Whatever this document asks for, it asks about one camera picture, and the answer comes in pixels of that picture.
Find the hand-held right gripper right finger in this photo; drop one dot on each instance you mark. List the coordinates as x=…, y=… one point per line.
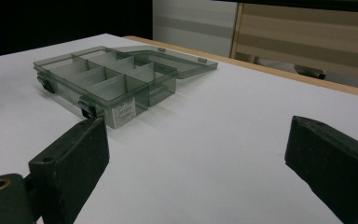
x=335, y=161

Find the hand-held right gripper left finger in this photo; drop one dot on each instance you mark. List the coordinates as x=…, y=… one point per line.
x=71, y=161

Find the transparent grey compartment box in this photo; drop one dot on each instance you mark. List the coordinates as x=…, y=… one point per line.
x=105, y=90

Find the black curved object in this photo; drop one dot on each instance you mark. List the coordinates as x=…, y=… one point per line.
x=313, y=73

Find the light wooden table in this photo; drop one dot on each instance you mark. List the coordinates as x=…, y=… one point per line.
x=261, y=69

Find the light wooden desk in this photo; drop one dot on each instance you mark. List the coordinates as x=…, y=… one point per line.
x=307, y=34

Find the black curtain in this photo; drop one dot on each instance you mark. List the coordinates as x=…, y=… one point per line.
x=59, y=21

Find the white cabinet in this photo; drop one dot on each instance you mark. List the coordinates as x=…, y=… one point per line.
x=195, y=25

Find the black frame crossbar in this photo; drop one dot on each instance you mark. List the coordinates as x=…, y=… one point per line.
x=323, y=4

